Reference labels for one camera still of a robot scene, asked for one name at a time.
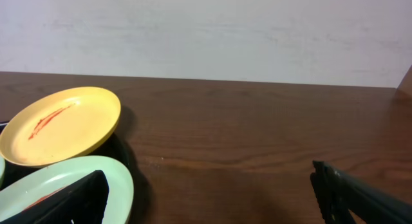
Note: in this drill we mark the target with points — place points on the yellow dirty plate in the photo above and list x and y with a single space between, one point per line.
66 124

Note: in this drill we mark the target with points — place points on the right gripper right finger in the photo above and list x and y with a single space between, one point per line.
340 195

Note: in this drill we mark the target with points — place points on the pale green plate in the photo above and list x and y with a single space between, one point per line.
2 169
29 189

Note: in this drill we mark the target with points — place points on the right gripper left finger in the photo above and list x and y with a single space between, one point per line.
84 202

